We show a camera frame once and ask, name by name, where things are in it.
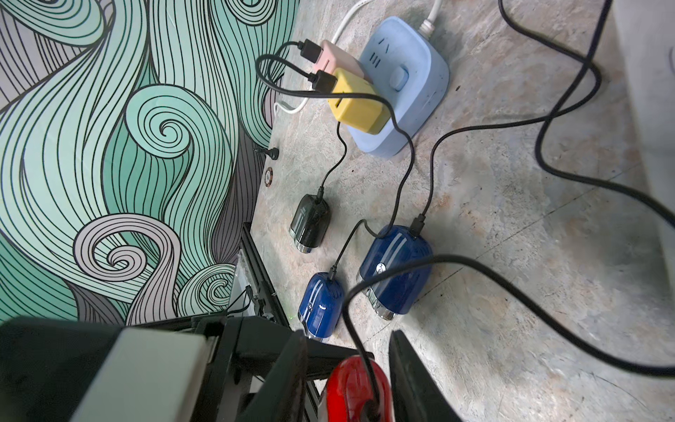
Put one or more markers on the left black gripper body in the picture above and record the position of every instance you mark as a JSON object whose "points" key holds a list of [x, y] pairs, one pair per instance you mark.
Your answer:
{"points": [[55, 370]]}

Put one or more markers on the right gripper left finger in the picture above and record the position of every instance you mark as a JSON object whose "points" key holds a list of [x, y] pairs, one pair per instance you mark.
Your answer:
{"points": [[281, 398]]}

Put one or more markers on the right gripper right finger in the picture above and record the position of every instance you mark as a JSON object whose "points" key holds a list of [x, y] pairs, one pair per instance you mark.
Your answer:
{"points": [[416, 396]]}

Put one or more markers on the red shaver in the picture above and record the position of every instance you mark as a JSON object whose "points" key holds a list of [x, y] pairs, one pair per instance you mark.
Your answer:
{"points": [[347, 395]]}

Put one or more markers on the blue shaver front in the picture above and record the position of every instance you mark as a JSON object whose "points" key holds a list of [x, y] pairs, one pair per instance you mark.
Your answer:
{"points": [[321, 306]]}

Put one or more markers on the black shaver left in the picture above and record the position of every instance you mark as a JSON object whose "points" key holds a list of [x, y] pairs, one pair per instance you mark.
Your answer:
{"points": [[310, 223]]}

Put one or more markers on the black screw knob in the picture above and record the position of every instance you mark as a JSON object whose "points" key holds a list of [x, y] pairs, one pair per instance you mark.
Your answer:
{"points": [[272, 153]]}

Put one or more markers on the yellow charger adapter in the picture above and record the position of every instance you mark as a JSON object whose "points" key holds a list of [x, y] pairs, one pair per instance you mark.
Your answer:
{"points": [[368, 116]]}

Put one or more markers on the light blue socket cube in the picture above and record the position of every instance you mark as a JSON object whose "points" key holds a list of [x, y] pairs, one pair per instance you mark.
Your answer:
{"points": [[406, 70]]}

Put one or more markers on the beige charger adapter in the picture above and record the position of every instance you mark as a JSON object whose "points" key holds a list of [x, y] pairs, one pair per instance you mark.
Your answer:
{"points": [[333, 57]]}

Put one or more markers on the white power strip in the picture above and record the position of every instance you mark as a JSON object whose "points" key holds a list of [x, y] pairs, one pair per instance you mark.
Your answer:
{"points": [[646, 36]]}

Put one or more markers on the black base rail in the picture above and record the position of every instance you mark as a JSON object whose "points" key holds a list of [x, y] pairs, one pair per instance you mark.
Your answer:
{"points": [[253, 293]]}

